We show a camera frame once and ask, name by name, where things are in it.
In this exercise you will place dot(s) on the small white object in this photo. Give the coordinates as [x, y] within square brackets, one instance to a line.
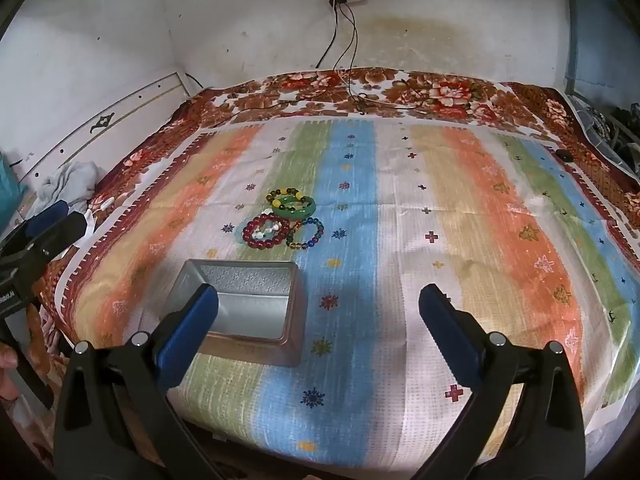
[103, 203]

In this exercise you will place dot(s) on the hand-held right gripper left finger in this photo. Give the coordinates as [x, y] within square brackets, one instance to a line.
[187, 330]

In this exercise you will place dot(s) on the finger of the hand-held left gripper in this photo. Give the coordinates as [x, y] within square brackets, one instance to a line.
[62, 232]
[47, 216]

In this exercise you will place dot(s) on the grey crumpled cloth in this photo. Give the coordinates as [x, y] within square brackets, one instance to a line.
[70, 180]

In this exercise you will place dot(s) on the red floral blanket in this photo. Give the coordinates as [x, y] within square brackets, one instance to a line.
[440, 92]

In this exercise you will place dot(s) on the green jade bangle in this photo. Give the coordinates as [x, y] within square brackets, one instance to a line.
[300, 212]

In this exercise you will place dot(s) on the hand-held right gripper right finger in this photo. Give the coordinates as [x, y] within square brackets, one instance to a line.
[450, 330]

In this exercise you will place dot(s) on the person's left hand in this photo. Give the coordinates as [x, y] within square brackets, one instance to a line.
[7, 372]

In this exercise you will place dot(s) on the small black object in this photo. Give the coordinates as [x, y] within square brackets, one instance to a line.
[565, 155]

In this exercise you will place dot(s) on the white headboard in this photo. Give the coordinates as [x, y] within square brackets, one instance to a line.
[100, 135]

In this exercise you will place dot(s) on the teal bag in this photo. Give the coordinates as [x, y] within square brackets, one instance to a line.
[10, 180]

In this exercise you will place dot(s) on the striped patterned cloth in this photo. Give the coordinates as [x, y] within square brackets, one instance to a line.
[400, 260]

